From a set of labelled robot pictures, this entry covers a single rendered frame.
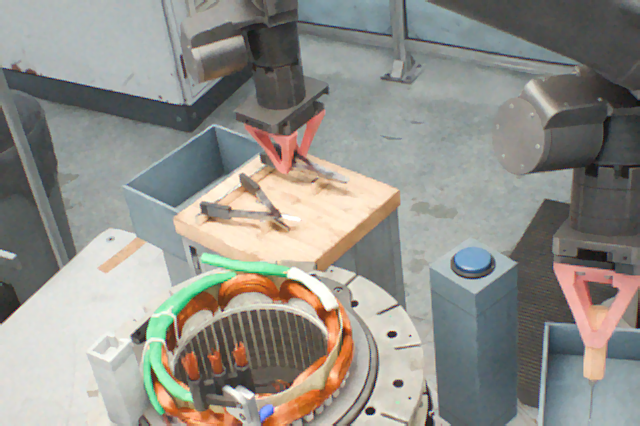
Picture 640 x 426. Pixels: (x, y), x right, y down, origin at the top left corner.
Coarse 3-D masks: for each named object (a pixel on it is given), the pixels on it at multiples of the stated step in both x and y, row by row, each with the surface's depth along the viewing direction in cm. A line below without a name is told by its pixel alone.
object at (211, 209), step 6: (204, 204) 117; (210, 204) 117; (216, 204) 117; (222, 204) 116; (204, 210) 117; (210, 210) 117; (216, 210) 116; (222, 210) 116; (228, 210) 116; (210, 216) 117; (216, 216) 117; (222, 216) 117; (228, 216) 116
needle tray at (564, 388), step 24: (552, 336) 100; (576, 336) 99; (624, 336) 98; (552, 360) 101; (576, 360) 100; (624, 360) 100; (552, 384) 98; (576, 384) 98; (600, 384) 98; (624, 384) 97; (552, 408) 96; (576, 408) 96; (600, 408) 95; (624, 408) 95
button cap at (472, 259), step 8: (464, 248) 113; (472, 248) 113; (480, 248) 113; (456, 256) 112; (464, 256) 112; (472, 256) 112; (480, 256) 112; (488, 256) 112; (456, 264) 112; (464, 264) 111; (472, 264) 111; (480, 264) 111; (488, 264) 111; (472, 272) 111; (480, 272) 111
